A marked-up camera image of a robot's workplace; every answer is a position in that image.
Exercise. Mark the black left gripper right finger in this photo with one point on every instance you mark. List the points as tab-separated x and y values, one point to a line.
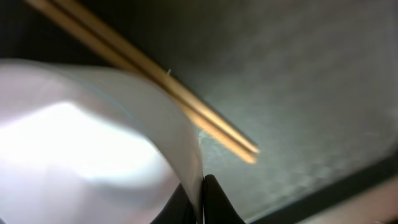
216	205

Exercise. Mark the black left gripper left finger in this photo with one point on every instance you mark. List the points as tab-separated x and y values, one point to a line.
178	210

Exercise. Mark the pink bowl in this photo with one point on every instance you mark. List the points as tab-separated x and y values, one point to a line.
84	144

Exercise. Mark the brown serving tray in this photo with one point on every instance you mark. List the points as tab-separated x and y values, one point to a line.
313	84

